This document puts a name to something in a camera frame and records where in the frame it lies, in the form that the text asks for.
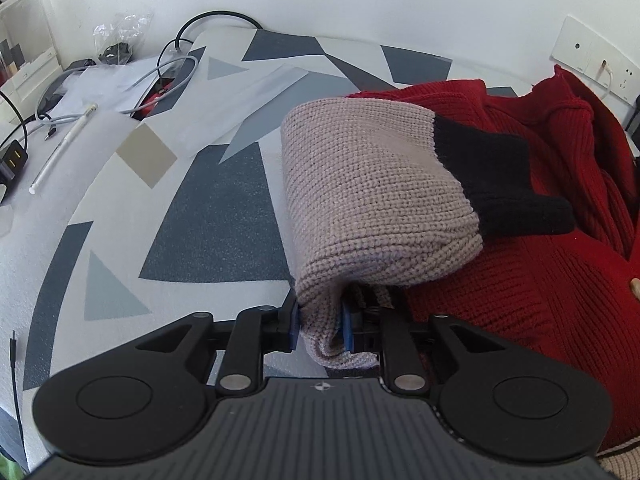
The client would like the black power cable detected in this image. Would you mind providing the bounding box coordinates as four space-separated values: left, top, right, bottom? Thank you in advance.
155 8 265 72

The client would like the black charger adapter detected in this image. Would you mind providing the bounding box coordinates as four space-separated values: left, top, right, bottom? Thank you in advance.
0 140 28 188

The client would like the clear plastic bag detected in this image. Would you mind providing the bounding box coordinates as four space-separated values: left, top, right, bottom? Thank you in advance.
93 13 153 66

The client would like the geometric pattern desk mat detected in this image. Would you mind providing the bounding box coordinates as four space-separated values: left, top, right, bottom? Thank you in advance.
1 25 530 469

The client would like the red beige knit cardigan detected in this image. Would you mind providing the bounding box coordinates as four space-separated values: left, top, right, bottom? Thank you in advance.
280 68 639 479

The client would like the white wall socket panel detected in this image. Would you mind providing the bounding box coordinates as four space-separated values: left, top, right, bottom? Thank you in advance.
551 15 639 105

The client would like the white network cable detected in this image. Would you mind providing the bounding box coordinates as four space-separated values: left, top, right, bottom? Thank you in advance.
598 58 615 101

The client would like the white pen stick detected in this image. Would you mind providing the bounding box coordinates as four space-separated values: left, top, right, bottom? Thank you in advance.
28 103 98 195

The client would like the grey usb cable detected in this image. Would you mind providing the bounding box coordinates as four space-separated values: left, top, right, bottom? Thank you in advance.
29 52 200 134

